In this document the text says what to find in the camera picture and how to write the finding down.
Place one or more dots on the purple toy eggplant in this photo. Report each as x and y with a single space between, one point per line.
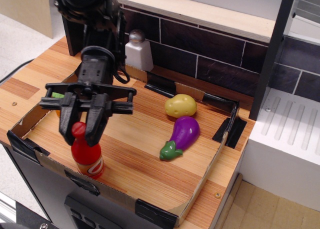
186 131

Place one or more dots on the yellow toy potato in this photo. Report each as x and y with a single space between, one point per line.
180 105

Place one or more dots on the white salt shaker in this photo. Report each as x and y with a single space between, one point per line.
138 51

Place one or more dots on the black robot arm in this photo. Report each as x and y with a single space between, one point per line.
104 24

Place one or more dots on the white toy sink drainboard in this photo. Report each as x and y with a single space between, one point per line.
282 155

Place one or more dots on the black oven front panel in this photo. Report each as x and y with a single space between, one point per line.
83 217

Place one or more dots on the red toy hot sauce bottle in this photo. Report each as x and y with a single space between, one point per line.
88 159

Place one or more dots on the cardboard fence with black tape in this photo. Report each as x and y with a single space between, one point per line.
136 188

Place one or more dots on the black shelf frame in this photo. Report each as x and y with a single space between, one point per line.
74 37

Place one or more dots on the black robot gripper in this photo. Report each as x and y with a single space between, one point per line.
93 92

